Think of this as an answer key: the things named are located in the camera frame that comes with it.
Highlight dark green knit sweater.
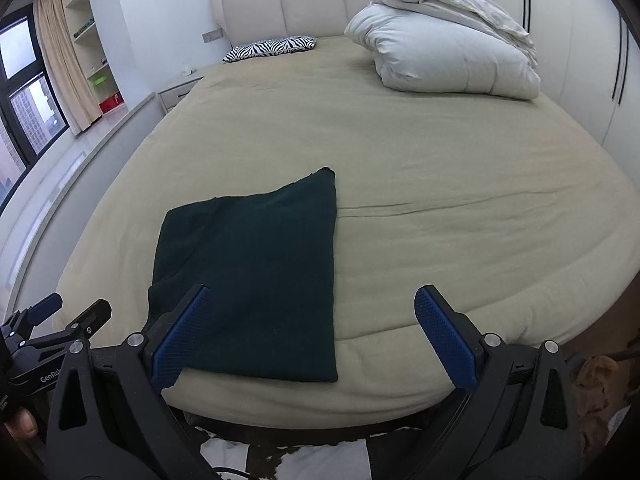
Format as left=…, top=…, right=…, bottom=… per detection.
left=146, top=168, right=338, bottom=384

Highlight person's left hand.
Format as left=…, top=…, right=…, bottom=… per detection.
left=4, top=408, right=38, bottom=441

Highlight brown fluffy item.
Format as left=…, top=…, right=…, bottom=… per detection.
left=572, top=356, right=620, bottom=462

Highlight beige bed mattress sheet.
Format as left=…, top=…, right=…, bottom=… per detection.
left=53, top=37, right=639, bottom=429

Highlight black framed window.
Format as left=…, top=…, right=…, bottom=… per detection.
left=0, top=6, right=68, bottom=207

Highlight white bedside drawer table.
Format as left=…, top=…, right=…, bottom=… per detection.
left=158, top=72, right=203, bottom=114

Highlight beige window curtain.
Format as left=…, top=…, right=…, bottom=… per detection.
left=34, top=0, right=102, bottom=136

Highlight white folded duvet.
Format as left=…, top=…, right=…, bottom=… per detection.
left=345, top=0, right=541, bottom=101

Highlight zebra print pillow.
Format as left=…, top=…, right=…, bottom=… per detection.
left=222, top=35, right=317, bottom=64

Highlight beige padded headboard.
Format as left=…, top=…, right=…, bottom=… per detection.
left=212, top=0, right=371, bottom=47

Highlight white wardrobe with black handles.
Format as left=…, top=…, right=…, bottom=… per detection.
left=495, top=0, right=639, bottom=166

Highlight grey wall socket plate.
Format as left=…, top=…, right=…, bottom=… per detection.
left=202, top=28, right=224, bottom=44

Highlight white wall shelf unit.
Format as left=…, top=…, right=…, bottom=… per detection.
left=62, top=0, right=124, bottom=114

